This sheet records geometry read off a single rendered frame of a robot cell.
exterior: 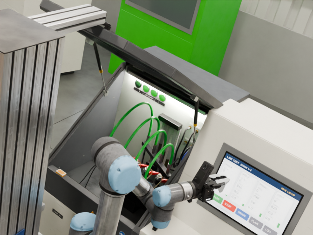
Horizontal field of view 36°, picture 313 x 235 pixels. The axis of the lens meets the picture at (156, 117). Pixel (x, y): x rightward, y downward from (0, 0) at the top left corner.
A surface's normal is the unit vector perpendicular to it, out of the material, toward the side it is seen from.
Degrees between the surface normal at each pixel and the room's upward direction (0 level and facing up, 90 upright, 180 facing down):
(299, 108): 90
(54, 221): 90
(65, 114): 0
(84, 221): 7
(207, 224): 76
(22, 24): 0
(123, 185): 83
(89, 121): 90
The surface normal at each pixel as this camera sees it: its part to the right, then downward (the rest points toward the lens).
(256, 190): -0.52, 0.07
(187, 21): -0.60, 0.27
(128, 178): 0.54, 0.41
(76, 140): 0.78, 0.45
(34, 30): 0.22, -0.84
